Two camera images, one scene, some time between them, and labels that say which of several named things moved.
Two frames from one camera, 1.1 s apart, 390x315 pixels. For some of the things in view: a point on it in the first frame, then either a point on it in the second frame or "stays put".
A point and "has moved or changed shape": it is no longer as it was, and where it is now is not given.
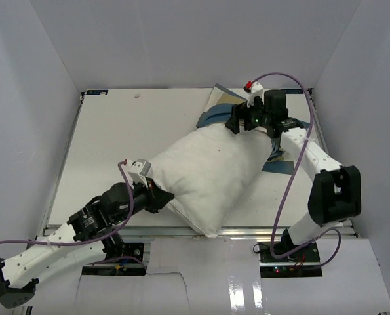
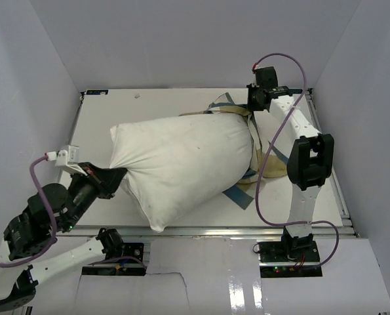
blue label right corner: [293, 91] stays put
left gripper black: [158, 198] → [106, 180]
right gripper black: [241, 111] → [253, 106]
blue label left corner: [97, 92] stays put
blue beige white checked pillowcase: [218, 109] → [267, 161]
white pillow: [209, 171] has moved or changed shape
